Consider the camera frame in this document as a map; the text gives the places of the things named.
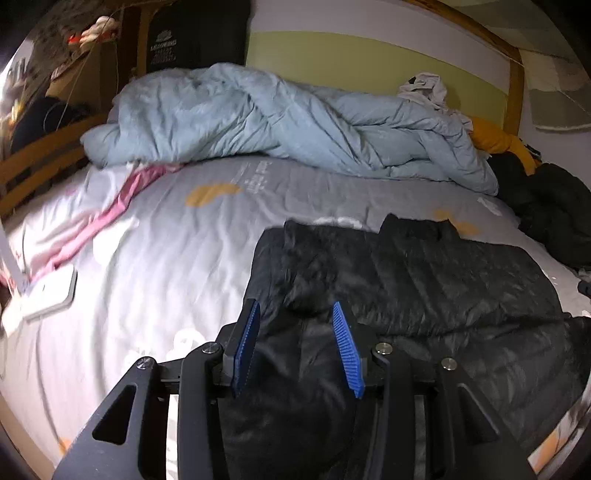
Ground patterned lace net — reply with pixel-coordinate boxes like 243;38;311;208
28;0;107;70

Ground plaid canopy cloth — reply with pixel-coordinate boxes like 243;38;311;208
416;0;573;56

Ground pink cloth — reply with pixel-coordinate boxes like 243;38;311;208
0;164;185;287

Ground plaid tied curtain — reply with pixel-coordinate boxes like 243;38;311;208
522;46;591;130

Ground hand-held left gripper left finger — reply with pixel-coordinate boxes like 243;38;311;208
51;299;262;480

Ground black hanging garment bag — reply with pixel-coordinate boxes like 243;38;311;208
145;0;252;75

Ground pale grey hoodie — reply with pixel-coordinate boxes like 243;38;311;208
398;71;474;134

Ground red white plush toy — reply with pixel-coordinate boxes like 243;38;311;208
69;16;118;49

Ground white flat device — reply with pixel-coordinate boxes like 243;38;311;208
21;267;78;321

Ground wooden bed frame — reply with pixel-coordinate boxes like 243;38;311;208
0;0;527;222

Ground yellow pillow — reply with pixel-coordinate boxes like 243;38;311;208
468;117;539;175

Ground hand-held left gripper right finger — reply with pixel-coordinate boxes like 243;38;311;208
332;301;541;480

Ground dark green coat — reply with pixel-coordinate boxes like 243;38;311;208
487;152;591;268

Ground black puffer jacket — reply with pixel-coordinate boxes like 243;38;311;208
217;213;591;480

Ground light blue duvet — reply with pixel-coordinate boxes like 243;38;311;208
82;62;500;197

